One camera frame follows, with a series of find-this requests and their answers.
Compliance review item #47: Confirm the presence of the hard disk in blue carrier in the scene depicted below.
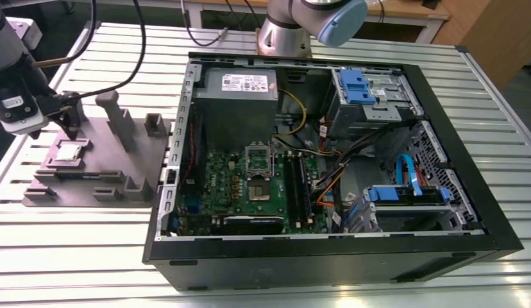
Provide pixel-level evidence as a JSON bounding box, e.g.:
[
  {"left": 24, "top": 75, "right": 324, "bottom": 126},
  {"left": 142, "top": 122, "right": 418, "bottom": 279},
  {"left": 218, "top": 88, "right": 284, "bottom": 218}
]
[{"left": 362, "top": 184, "right": 453, "bottom": 209}]

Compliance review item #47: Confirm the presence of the black graphics card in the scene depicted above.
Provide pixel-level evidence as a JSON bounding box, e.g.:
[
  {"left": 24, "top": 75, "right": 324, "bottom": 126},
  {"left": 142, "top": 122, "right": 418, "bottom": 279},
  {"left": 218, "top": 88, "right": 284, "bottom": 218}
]
[{"left": 212, "top": 214, "right": 288, "bottom": 237}]

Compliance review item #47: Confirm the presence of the yellow wire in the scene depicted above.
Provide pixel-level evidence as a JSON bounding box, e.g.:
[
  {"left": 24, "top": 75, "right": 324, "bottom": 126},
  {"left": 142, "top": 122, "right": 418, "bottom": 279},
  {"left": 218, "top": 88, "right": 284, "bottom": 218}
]
[{"left": 273, "top": 89, "right": 309, "bottom": 139}]

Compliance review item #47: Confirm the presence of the grey parts rack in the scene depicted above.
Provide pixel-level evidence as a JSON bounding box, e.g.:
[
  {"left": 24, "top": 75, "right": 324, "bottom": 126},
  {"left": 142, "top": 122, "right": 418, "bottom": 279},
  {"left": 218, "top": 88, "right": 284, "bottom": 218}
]
[{"left": 20, "top": 89, "right": 173, "bottom": 209}]

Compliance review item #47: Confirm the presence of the cable with brass connector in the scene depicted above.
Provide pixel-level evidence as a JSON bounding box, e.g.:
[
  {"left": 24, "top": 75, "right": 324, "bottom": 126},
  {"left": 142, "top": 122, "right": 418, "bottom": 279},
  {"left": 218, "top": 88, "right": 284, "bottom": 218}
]
[{"left": 32, "top": 0, "right": 98, "bottom": 68}]

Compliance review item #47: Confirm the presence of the thick black cable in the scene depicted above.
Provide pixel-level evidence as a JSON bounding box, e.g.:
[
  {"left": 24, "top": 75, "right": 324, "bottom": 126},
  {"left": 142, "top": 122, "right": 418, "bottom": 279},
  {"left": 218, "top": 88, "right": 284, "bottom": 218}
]
[{"left": 74, "top": 0, "right": 146, "bottom": 97}]

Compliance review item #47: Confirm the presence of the blue VGA port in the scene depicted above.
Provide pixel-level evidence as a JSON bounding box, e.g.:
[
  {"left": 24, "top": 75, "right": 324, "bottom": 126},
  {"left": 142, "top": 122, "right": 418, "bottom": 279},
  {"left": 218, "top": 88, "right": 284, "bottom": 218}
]
[{"left": 182, "top": 196, "right": 202, "bottom": 216}]

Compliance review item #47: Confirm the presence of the metal drive cage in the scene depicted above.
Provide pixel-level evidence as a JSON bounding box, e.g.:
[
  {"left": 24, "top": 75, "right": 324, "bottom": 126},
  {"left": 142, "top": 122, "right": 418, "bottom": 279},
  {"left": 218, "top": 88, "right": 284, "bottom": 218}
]
[{"left": 326, "top": 66, "right": 425, "bottom": 139}]

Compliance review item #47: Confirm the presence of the grey power supply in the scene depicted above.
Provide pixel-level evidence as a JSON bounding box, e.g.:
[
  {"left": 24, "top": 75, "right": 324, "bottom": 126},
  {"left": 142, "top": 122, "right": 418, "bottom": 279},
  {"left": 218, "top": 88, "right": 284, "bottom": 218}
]
[{"left": 190, "top": 67, "right": 280, "bottom": 155}]

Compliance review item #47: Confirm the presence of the wooden cabinet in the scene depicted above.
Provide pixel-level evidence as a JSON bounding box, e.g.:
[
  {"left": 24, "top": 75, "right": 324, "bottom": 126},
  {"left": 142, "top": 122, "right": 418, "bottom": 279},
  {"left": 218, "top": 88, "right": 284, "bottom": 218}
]
[{"left": 433, "top": 0, "right": 531, "bottom": 94}]

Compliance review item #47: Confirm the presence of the silver CPU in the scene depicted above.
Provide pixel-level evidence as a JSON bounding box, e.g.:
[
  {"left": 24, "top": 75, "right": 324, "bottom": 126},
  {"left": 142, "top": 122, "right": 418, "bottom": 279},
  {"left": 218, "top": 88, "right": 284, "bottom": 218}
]
[{"left": 53, "top": 144, "right": 82, "bottom": 161}]

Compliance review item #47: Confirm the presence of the metal socket cover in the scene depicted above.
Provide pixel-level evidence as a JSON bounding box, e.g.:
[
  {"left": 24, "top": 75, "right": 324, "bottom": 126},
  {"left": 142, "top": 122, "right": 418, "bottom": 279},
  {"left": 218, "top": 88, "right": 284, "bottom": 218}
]
[{"left": 242, "top": 140, "right": 276, "bottom": 178}]

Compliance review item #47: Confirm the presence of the metal disk cage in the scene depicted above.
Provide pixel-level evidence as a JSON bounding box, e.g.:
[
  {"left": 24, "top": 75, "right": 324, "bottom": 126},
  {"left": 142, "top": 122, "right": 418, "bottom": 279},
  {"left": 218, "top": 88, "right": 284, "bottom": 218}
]
[{"left": 340, "top": 184, "right": 485, "bottom": 235}]

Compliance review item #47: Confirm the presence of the CPU socket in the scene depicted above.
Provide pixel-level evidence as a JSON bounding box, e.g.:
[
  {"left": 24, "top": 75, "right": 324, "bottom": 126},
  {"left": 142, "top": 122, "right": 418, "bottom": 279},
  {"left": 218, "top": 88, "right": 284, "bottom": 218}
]
[{"left": 246, "top": 177, "right": 273, "bottom": 205}]

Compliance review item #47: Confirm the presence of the blue disk carrier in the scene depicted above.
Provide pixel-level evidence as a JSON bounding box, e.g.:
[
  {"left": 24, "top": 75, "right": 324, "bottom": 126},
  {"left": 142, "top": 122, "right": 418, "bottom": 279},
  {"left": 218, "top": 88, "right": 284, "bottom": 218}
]
[{"left": 338, "top": 68, "right": 375, "bottom": 106}]

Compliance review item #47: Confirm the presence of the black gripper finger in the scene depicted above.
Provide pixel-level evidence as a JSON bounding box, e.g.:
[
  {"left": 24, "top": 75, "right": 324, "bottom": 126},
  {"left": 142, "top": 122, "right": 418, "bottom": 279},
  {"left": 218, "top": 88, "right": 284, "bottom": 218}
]
[
  {"left": 61, "top": 91, "right": 89, "bottom": 123},
  {"left": 49, "top": 108, "right": 78, "bottom": 141}
]

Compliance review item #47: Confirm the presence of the black PC case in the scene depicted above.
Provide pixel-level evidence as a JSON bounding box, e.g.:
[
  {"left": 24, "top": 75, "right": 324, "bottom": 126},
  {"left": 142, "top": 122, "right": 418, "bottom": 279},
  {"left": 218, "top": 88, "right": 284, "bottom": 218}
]
[{"left": 141, "top": 51, "right": 525, "bottom": 292}]

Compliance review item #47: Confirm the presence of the thin cable with silver plug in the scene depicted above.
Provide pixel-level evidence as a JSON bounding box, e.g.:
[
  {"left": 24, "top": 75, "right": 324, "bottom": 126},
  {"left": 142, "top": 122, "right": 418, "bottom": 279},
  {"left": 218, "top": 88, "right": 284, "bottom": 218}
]
[{"left": 181, "top": 8, "right": 229, "bottom": 47}]

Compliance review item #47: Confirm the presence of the orange wire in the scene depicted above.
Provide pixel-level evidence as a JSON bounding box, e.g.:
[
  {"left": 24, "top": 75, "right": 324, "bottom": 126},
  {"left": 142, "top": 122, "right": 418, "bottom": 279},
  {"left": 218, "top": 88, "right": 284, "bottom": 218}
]
[{"left": 314, "top": 184, "right": 334, "bottom": 209}]

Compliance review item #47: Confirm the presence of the RAM slot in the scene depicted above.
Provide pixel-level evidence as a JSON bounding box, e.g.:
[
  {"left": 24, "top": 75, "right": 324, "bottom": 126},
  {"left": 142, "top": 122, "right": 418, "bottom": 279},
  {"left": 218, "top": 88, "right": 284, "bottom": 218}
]
[
  {"left": 282, "top": 153, "right": 302, "bottom": 227},
  {"left": 289, "top": 153, "right": 308, "bottom": 227}
]

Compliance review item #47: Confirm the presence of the green motherboard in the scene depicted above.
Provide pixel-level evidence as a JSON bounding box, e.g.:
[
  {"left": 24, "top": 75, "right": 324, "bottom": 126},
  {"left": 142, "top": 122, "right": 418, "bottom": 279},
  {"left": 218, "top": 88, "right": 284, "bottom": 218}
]
[{"left": 174, "top": 141, "right": 333, "bottom": 237}]

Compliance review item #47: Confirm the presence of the black cable bundle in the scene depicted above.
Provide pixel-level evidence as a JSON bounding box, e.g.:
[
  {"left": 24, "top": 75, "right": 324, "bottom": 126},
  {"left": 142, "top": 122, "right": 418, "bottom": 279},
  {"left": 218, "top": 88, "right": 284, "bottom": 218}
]
[{"left": 312, "top": 118, "right": 422, "bottom": 193}]

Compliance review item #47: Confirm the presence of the blue flat wire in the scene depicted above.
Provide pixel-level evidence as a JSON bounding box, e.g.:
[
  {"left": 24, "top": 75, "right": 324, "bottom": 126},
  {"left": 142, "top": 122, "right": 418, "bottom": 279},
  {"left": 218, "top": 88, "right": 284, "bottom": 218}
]
[{"left": 394, "top": 153, "right": 423, "bottom": 197}]

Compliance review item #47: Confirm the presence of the wire locking lever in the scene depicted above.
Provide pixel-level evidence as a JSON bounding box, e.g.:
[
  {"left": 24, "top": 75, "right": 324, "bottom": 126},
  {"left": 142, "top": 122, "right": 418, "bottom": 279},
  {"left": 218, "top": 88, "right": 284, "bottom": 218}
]
[{"left": 269, "top": 141, "right": 281, "bottom": 178}]

